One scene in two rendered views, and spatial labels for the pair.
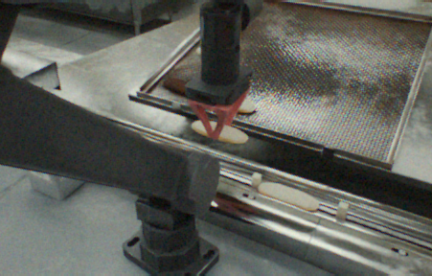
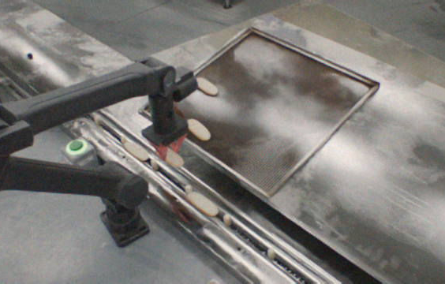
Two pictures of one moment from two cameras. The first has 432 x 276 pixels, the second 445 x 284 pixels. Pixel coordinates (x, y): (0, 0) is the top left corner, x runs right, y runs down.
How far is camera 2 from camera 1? 0.62 m
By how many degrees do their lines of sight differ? 15
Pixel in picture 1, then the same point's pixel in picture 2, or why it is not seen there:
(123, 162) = (70, 185)
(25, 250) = (53, 204)
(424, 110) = (318, 161)
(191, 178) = (118, 191)
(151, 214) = (106, 202)
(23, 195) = not seen: hidden behind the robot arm
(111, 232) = (99, 203)
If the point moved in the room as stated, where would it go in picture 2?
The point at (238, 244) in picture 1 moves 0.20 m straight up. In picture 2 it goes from (163, 226) to (153, 170)
